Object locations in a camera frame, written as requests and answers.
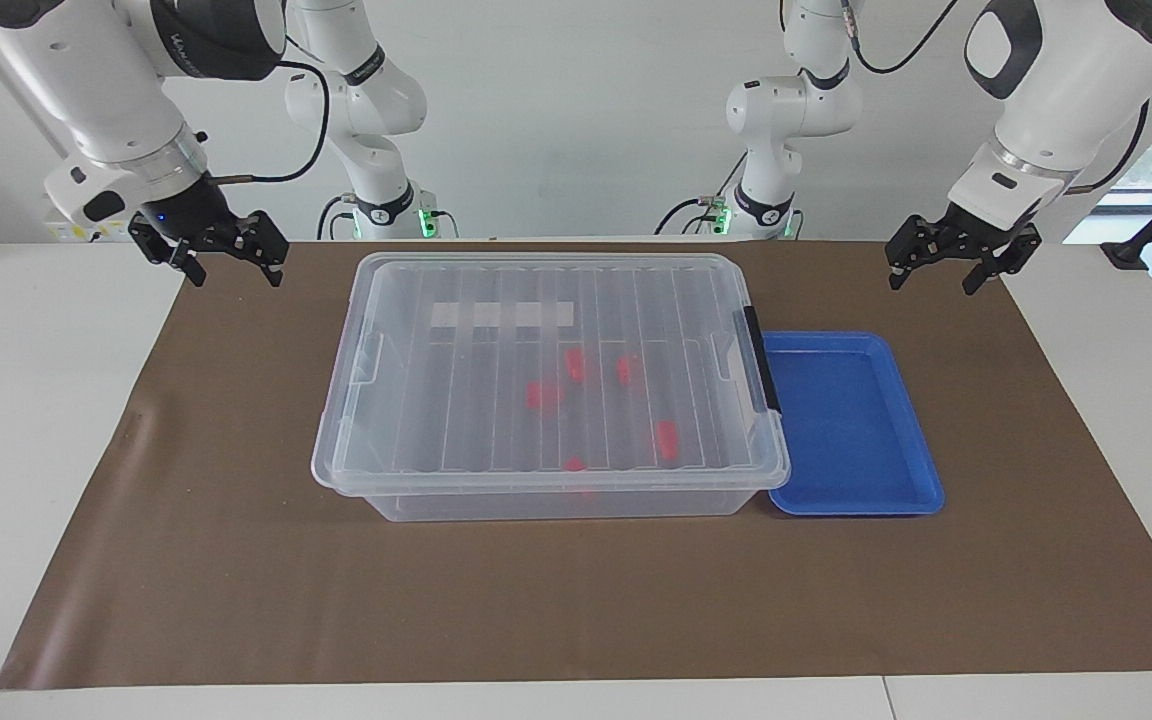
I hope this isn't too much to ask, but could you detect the clear ribbed plastic lid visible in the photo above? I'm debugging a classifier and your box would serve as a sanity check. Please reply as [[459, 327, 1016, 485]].
[[311, 250, 793, 497]]

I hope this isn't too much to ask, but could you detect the blue plastic tray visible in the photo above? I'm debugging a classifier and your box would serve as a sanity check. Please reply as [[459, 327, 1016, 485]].
[[761, 331, 945, 518]]

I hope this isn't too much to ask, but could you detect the clear plastic storage box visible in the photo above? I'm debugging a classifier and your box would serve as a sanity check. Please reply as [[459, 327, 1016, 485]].
[[321, 255, 785, 523]]

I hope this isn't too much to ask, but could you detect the brown table mat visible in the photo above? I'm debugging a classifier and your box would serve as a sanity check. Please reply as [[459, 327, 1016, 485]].
[[0, 240, 1152, 691]]

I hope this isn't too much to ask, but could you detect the black right arm base cable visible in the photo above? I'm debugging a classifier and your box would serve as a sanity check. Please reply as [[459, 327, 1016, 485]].
[[315, 194, 359, 242]]

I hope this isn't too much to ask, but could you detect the black arm base cable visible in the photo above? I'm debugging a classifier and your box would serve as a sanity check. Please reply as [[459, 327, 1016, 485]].
[[315, 194, 359, 242], [654, 150, 749, 238]]

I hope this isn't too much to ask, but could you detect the black box latch handle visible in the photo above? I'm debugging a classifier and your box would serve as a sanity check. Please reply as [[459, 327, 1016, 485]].
[[742, 306, 783, 415]]

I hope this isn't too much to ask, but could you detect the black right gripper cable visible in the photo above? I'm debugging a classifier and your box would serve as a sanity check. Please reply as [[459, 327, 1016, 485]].
[[211, 60, 333, 187]]

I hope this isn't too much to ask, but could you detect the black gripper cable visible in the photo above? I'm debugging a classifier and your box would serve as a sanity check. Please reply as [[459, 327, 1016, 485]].
[[1076, 100, 1152, 196], [211, 60, 333, 187]]

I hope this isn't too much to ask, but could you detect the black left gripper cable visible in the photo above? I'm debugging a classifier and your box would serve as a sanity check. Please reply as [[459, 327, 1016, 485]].
[[1076, 100, 1152, 196]]

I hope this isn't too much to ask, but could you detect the black left arm base cable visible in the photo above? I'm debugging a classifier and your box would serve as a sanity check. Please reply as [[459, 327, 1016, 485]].
[[654, 150, 749, 238]]

